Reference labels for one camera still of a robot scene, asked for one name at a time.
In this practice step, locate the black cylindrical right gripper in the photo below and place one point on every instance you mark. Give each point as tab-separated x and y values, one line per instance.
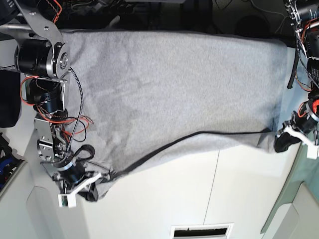
73	173

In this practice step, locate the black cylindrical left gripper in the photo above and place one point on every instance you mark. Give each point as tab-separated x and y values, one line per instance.
304	120

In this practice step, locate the grey t-shirt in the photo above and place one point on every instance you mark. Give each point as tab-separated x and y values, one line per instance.
156	96

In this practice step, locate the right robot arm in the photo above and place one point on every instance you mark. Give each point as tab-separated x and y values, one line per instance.
42	56

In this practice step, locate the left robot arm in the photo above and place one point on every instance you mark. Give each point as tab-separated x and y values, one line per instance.
304	15

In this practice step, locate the white slotted vent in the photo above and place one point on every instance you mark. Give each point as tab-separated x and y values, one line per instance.
213	231

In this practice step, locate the black bag at table edge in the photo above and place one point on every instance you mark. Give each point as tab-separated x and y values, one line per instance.
10	103

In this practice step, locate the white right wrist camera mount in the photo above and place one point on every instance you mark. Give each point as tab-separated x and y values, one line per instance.
69	199

